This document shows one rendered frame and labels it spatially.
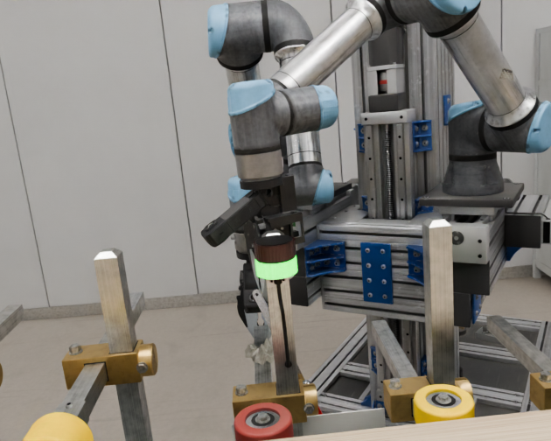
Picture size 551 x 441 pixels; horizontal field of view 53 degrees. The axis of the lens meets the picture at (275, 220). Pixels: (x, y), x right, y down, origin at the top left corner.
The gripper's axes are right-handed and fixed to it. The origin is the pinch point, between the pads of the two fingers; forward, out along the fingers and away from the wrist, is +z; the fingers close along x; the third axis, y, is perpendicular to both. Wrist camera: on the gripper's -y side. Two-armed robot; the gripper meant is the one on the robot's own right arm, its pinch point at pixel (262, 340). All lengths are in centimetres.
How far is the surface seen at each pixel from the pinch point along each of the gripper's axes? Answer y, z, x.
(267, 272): -35.2, -27.9, -2.7
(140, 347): -28.7, -15.3, 18.2
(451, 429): -47, -9, -24
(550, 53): 210, -53, -174
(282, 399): -30.8, -5.0, -3.0
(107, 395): 129, 85, 81
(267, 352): -13.9, -4.5, -1.0
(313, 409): -31.4, -2.9, -7.8
